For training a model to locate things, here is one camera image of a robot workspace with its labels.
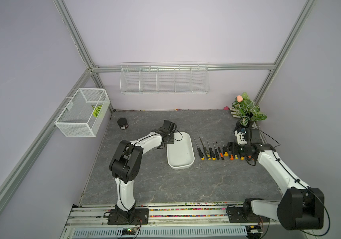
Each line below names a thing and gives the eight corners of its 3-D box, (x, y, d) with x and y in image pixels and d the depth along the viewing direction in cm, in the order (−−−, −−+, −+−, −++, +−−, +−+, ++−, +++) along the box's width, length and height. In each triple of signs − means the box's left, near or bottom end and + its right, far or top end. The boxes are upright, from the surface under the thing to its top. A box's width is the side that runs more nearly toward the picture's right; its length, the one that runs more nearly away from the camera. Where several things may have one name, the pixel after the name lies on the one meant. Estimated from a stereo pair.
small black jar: (117, 130, 112) (115, 126, 108) (120, 121, 117) (118, 117, 114) (127, 130, 112) (125, 125, 108) (129, 121, 117) (127, 117, 113)
